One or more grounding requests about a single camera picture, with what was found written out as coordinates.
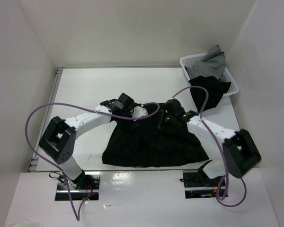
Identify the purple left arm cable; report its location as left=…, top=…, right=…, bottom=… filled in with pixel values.
left=25, top=102, right=160, bottom=221

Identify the aluminium table edge rail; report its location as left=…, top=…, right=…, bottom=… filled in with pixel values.
left=28, top=67, right=65, bottom=173

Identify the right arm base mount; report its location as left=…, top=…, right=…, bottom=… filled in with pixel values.
left=180, top=170, right=222, bottom=199

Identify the grey skirt in basket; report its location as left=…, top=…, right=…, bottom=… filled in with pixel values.
left=185, top=45, right=226, bottom=80

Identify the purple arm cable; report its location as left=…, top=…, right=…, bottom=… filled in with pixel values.
left=25, top=102, right=160, bottom=221
left=171, top=86, right=248, bottom=208

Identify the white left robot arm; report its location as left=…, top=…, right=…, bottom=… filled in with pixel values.
left=39, top=93, right=149, bottom=189

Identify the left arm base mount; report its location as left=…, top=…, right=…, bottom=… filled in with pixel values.
left=49, top=172, right=101, bottom=201

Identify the black skirt over basket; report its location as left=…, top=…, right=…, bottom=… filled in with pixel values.
left=189, top=76, right=231, bottom=112

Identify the black pleated skirt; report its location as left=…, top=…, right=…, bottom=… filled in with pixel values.
left=102, top=103, right=209, bottom=167

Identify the white plastic basket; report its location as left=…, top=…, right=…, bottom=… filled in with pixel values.
left=179, top=52, right=240, bottom=97

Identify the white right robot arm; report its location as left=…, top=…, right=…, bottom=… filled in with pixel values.
left=160, top=99, right=262, bottom=178

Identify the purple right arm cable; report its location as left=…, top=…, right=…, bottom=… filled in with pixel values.
left=171, top=86, right=248, bottom=208

